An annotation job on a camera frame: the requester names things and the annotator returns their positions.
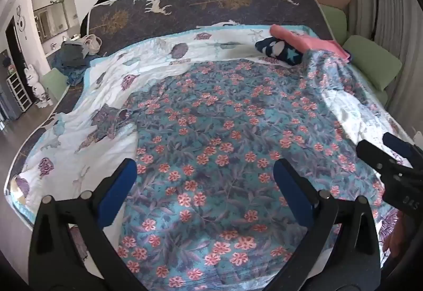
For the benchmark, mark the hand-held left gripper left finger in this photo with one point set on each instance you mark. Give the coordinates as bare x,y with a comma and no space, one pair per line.
117,188

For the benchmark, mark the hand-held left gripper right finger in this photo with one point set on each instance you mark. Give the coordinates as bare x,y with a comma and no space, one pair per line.
290,185

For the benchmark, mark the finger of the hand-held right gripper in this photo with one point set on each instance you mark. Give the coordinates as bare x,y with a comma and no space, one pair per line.
373,154
396,142

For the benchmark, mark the blue floral garment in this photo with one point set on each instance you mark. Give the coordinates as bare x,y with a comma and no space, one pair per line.
214,145

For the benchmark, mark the person's right forearm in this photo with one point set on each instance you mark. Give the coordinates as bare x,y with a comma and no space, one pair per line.
395,235

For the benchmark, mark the pile of blue clothes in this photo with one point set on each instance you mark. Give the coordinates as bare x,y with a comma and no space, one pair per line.
71,60

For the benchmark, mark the large green cushion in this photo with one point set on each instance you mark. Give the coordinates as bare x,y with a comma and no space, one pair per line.
373,61

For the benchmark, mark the white seashell print blanket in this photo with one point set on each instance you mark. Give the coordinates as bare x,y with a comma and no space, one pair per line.
109,79

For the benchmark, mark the pale green cushion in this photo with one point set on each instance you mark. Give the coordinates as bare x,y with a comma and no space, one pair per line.
54,84

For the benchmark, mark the grey curtain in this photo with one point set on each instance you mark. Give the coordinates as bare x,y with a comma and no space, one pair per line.
390,13

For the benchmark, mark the white animal figurine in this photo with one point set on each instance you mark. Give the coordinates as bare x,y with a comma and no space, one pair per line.
38,86

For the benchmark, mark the small green cushion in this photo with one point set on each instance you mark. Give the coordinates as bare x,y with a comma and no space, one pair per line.
333,22

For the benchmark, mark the folded navy star print cloth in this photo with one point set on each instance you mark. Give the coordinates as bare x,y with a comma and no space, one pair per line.
281,48

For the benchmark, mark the white shelf rack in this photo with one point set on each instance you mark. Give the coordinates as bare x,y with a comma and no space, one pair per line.
18,91

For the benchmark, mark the folded pink cloth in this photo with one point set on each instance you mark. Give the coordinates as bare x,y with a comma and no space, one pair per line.
297,36

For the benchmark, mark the woven beige bag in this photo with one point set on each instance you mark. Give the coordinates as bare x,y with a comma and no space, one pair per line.
91,43

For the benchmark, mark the wall mirror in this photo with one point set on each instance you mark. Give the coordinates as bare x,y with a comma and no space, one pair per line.
51,22

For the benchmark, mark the round wall ornament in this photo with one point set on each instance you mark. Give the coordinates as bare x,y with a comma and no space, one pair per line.
21,22

